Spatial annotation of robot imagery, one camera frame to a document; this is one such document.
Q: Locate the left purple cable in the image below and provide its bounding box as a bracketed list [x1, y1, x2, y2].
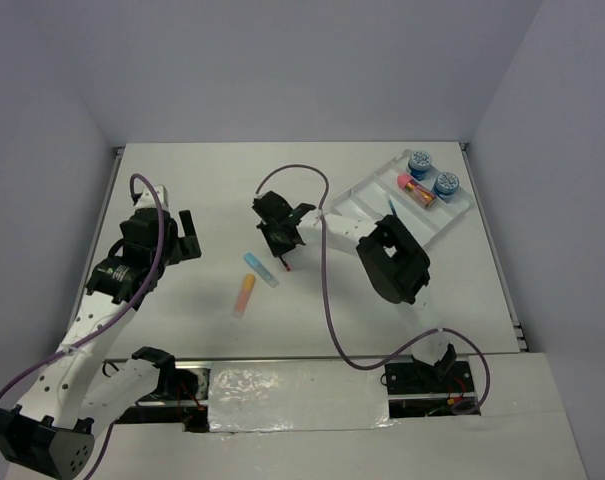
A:
[0, 173, 164, 479]

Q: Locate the purple cable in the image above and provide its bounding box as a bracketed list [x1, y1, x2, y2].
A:
[255, 164, 493, 416]
[0, 173, 164, 479]

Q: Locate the orange glue stick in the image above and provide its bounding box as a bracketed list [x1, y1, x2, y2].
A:
[232, 274, 256, 318]

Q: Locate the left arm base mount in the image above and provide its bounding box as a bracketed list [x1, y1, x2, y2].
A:
[115, 364, 211, 433]

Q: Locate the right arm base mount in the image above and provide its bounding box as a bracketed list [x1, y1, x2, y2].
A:
[380, 345, 476, 419]

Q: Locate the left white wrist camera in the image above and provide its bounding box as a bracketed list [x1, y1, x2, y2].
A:
[133, 184, 169, 211]

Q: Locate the silver foil sheet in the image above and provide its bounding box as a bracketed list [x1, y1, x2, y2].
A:
[208, 360, 393, 433]

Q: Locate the blue capped glue stick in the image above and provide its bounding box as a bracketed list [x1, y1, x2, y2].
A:
[243, 252, 279, 288]

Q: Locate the white compartment tray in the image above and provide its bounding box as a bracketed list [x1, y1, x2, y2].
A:
[331, 150, 475, 246]

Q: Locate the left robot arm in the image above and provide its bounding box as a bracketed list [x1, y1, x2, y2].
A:
[0, 207, 202, 479]

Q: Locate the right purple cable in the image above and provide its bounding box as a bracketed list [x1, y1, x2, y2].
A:
[255, 164, 493, 416]

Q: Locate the pink capped tube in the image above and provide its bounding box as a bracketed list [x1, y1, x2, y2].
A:
[397, 174, 437, 209]

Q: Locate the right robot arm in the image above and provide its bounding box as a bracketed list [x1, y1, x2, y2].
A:
[252, 191, 457, 391]

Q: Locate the blue jar patterned lid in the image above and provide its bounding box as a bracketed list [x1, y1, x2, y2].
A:
[407, 150, 433, 181]

